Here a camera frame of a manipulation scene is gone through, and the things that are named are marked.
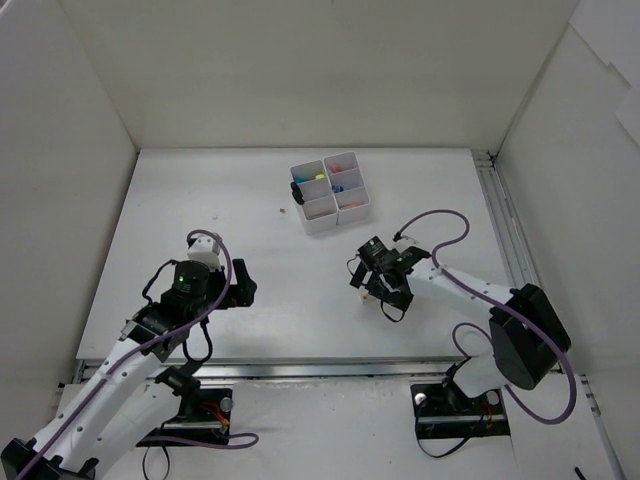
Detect grey white eraser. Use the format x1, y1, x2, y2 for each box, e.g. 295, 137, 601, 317
309, 211, 335, 220

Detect black handled scissors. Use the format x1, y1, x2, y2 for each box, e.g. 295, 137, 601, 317
290, 182, 305, 206

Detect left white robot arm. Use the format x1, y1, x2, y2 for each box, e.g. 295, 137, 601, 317
1, 259, 257, 479

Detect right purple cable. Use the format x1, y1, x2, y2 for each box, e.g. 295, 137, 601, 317
394, 209, 579, 425

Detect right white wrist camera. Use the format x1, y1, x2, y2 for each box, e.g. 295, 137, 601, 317
393, 232, 421, 252

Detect white boxed eraser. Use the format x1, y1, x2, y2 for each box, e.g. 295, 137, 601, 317
358, 291, 373, 304

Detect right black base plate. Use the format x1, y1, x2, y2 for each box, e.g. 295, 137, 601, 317
410, 383, 511, 440

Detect pink white correction tape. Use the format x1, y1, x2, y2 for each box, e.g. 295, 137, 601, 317
340, 202, 365, 209

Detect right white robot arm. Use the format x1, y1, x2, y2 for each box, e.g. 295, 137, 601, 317
350, 236, 571, 412

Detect aluminium right rail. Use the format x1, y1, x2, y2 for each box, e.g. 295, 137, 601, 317
472, 150, 571, 390

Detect white left compartment organizer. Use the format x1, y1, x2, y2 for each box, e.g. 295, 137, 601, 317
290, 160, 337, 235

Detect aluminium rail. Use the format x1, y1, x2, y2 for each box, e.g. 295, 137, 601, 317
197, 352, 464, 381
472, 150, 571, 390

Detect aluminium front rail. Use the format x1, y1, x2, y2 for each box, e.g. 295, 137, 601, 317
197, 352, 464, 381

